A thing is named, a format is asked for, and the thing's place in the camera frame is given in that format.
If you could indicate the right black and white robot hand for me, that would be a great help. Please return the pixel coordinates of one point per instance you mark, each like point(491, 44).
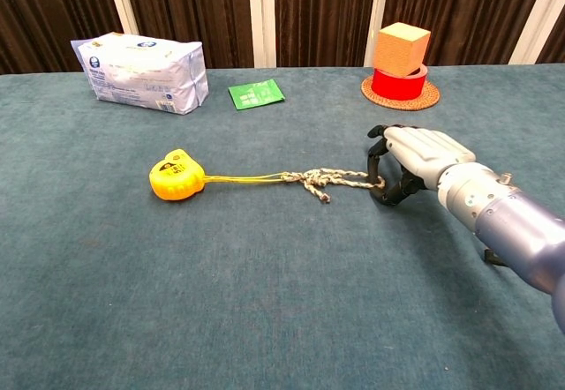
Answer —
point(424, 147)

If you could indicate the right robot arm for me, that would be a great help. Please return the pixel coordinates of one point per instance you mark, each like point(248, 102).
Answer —
point(516, 227)

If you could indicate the red tape roll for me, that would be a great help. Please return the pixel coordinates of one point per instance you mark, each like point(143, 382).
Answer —
point(395, 85)

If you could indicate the round woven coaster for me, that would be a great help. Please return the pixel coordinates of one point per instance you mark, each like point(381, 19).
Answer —
point(432, 96)

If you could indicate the wooden cube block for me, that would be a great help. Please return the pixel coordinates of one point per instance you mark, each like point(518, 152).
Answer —
point(399, 48)

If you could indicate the green sachet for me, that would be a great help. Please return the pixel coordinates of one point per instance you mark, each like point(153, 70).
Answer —
point(256, 94)

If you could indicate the blue table cloth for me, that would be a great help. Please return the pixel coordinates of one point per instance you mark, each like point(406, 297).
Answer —
point(220, 275)

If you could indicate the dark brown curtain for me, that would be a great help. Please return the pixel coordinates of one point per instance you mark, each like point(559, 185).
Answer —
point(194, 6)

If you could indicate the white and blue tissue pack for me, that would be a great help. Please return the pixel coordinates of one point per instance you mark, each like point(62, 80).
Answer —
point(141, 72)

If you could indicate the white frame post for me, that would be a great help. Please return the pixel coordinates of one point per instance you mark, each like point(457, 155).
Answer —
point(261, 15)
point(121, 2)
point(536, 19)
point(377, 2)

